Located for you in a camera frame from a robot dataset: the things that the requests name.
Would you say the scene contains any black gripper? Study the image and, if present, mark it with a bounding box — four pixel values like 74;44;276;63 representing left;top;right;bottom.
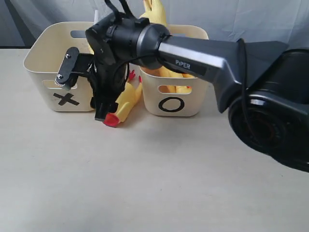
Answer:
85;21;128;121

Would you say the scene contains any broken chicken body part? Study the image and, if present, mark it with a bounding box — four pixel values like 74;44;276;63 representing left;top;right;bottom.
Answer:
103;70;142;128

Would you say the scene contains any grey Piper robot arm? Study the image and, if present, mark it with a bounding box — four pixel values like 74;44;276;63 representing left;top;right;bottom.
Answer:
85;14;309;172

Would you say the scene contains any cream bin marked O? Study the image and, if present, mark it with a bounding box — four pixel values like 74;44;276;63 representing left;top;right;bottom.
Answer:
139;24;210;117

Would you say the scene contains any cream bin marked X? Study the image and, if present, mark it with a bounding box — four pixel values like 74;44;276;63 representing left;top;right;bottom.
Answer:
23;21;97;113

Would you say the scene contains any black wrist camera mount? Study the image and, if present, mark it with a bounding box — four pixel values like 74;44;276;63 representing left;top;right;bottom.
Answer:
55;47;94;90

